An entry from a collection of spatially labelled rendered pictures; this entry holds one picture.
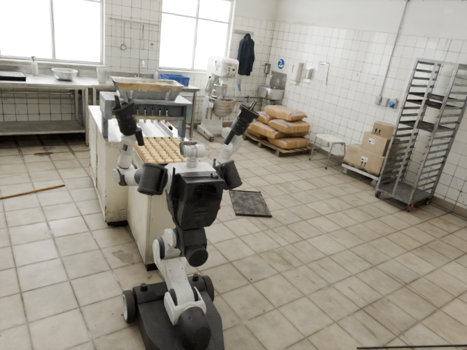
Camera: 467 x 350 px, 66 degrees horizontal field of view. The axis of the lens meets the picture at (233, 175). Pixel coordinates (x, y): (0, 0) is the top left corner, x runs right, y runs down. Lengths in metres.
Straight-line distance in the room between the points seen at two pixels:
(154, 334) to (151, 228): 0.79
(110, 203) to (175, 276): 1.24
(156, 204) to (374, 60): 4.40
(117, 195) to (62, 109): 3.06
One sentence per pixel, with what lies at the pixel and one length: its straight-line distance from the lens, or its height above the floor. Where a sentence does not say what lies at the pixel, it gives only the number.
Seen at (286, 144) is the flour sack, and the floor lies 0.22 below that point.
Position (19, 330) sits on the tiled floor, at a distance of 2.62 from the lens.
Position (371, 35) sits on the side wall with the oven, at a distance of 6.17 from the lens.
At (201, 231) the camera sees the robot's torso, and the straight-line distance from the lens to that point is 1.95.
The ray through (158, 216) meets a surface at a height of 0.50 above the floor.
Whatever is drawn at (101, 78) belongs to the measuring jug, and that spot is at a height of 0.95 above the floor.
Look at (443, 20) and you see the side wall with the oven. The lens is 5.67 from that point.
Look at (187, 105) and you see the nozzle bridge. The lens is 3.16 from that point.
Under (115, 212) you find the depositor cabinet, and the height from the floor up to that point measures 0.17.
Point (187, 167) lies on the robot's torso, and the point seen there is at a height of 1.11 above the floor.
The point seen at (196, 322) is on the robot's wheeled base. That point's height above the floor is 0.35.
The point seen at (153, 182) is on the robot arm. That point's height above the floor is 1.06.
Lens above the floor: 1.79
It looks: 21 degrees down
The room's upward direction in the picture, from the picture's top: 8 degrees clockwise
